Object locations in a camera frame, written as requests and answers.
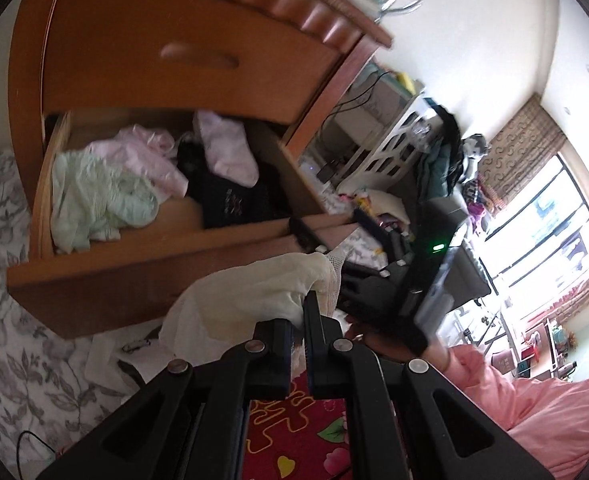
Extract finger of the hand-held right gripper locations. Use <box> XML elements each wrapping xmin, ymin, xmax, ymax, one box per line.
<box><xmin>288</xmin><ymin>216</ymin><xmax>375</xmax><ymax>286</ymax></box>
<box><xmin>352</xmin><ymin>208</ymin><xmax>410</xmax><ymax>266</ymax></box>

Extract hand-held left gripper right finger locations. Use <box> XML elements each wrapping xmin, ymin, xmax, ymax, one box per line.
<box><xmin>302</xmin><ymin>290</ymin><xmax>555</xmax><ymax>480</ymax></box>

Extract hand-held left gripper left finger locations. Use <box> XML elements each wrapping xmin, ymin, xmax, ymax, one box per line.
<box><xmin>37</xmin><ymin>317</ymin><xmax>295</xmax><ymax>480</ymax></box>

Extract cream fabric garment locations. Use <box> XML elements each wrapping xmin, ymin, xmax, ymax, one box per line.
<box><xmin>160</xmin><ymin>251</ymin><xmax>346</xmax><ymax>356</ymax></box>

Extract black sock with red print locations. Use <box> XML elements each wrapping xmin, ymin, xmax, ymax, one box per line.
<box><xmin>187</xmin><ymin>172</ymin><xmax>268</xmax><ymax>229</ymax></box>

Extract light pink sock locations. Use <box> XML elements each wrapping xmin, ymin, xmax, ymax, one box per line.
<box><xmin>194</xmin><ymin>110</ymin><xmax>260</xmax><ymax>188</ymax></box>

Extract white cloth pieces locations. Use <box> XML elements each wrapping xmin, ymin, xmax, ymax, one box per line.
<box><xmin>84</xmin><ymin>327</ymin><xmax>168</xmax><ymax>391</ymax></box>

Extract light pink garment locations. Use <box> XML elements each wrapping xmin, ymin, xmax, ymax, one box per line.
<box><xmin>87</xmin><ymin>125</ymin><xmax>190</xmax><ymax>199</ymax></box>

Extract wooden nightstand drawer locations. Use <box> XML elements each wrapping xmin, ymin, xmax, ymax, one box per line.
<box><xmin>42</xmin><ymin>0</ymin><xmax>345</xmax><ymax>126</ymax></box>
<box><xmin>7</xmin><ymin>110</ymin><xmax>360</xmax><ymax>341</ymax></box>

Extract mint green garment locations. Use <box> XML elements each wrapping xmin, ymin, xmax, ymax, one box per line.
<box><xmin>49</xmin><ymin>151</ymin><xmax>160</xmax><ymax>254</ymax></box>

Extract person's right hand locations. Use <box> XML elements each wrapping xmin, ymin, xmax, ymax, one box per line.
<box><xmin>349</xmin><ymin>329</ymin><xmax>451</xmax><ymax>369</ymax></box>

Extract cream cloth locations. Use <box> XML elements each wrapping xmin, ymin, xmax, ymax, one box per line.
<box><xmin>359</xmin><ymin>190</ymin><xmax>411</xmax><ymax>224</ymax></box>

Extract white lattice rack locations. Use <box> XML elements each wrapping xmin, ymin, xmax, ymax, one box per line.
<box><xmin>345</xmin><ymin>95</ymin><xmax>443</xmax><ymax>196</ymax></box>

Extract red floral blanket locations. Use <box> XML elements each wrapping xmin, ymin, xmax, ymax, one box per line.
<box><xmin>244</xmin><ymin>375</ymin><xmax>355</xmax><ymax>480</ymax></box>

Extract grey plush toy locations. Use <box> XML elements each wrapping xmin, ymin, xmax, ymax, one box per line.
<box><xmin>462</xmin><ymin>132</ymin><xmax>492</xmax><ymax>184</ymax></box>

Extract bright window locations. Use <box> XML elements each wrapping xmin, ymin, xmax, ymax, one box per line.
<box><xmin>479</xmin><ymin>152</ymin><xmax>589</xmax><ymax>302</ymax></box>

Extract brown patterned curtain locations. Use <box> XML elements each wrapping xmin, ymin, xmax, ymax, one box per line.
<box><xmin>477</xmin><ymin>95</ymin><xmax>589</xmax><ymax>322</ymax></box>

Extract grey floral bedsheet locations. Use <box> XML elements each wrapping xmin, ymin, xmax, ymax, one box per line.
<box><xmin>0</xmin><ymin>147</ymin><xmax>390</xmax><ymax>461</ymax></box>

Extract wooden nightstand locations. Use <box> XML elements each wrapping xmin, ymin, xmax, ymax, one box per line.
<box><xmin>7</xmin><ymin>0</ymin><xmax>395</xmax><ymax>341</ymax></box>

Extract metal frame rack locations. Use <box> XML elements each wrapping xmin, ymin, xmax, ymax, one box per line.
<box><xmin>455</xmin><ymin>295</ymin><xmax>580</xmax><ymax>382</ymax></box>

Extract black charger cable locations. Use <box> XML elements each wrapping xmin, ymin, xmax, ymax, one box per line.
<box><xmin>322</xmin><ymin>72</ymin><xmax>391</xmax><ymax>132</ymax></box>

